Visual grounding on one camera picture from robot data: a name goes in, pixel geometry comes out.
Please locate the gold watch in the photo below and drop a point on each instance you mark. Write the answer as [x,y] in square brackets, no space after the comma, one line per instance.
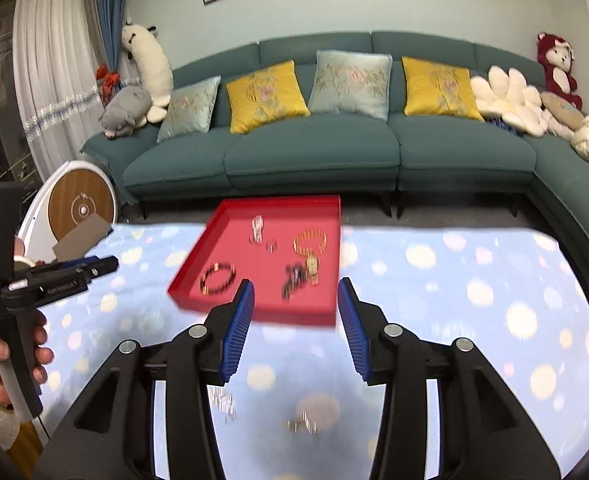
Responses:
[313,267]

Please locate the brown cardboard piece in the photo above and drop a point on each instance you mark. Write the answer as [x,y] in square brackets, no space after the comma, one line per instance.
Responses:
[82,237]

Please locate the red jewelry box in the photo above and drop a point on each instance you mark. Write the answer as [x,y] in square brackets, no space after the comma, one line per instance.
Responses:
[269,270]

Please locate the white sheer curtain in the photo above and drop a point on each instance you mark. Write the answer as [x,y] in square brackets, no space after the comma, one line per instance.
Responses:
[54,60]

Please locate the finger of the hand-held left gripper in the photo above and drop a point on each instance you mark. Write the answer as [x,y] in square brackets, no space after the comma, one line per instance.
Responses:
[102,267]
[74,262]

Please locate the blue curtain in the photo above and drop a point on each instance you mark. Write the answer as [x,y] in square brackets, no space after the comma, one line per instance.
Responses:
[112,10]

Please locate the silver watch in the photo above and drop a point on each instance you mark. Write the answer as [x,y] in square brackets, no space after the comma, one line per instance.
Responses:
[294,282]

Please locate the tan plush cushion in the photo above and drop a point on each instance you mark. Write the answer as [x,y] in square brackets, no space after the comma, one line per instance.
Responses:
[564,115]

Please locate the blue dotted tablecloth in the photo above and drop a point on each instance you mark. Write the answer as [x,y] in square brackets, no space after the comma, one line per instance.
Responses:
[474,310]

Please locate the white machine with wooden disc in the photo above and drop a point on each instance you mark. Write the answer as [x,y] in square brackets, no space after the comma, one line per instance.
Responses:
[79,195]

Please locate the grey pig plush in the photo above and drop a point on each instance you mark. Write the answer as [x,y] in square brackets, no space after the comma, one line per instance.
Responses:
[124,112]

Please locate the yellow floral pillow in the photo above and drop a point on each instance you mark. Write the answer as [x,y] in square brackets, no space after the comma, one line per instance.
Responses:
[439,90]
[267,97]

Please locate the cream flower cushion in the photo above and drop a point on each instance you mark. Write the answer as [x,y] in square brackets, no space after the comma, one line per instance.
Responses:
[509,100]

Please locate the gold cuff bangle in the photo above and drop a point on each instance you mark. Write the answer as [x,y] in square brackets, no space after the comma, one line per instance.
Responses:
[309,242]

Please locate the red monkey plush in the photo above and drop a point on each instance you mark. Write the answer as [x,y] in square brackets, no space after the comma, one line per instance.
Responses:
[557,70]

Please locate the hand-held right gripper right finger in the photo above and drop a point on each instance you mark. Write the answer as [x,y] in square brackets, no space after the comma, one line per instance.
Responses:
[352,330]

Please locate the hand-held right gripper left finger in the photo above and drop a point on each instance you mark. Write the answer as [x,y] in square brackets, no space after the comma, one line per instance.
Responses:
[237,330]

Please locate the white alpaca plush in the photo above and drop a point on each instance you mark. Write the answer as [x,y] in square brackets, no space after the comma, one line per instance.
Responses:
[152,65]

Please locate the red bow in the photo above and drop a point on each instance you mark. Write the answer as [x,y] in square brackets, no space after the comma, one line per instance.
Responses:
[108,80]

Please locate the teal sofa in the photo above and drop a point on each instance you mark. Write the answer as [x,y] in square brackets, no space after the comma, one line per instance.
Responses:
[314,155]

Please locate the grey-blue floral pillow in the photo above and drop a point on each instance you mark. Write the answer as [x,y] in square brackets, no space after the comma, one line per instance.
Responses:
[352,85]
[189,110]

